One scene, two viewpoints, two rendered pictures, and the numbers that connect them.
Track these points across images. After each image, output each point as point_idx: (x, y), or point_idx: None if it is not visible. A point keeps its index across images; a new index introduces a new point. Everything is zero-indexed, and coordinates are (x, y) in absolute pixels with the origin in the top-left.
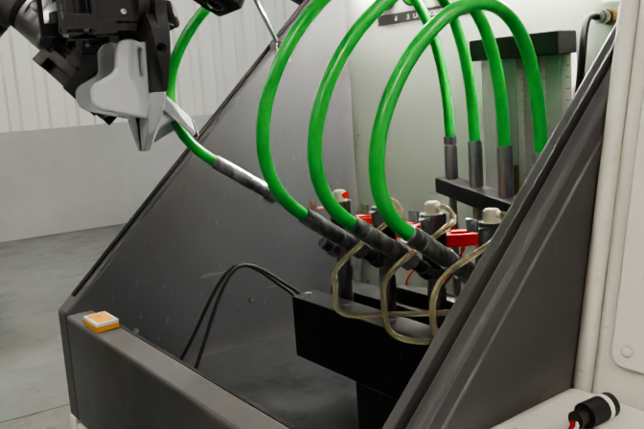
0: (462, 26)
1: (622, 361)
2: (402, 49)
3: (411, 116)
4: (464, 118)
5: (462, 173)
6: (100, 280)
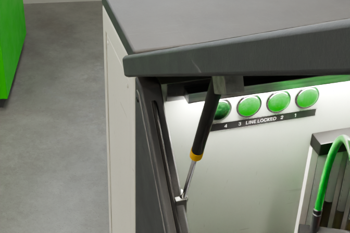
0: (291, 126)
1: None
2: (228, 145)
3: (230, 188)
4: (282, 180)
5: (273, 211)
6: None
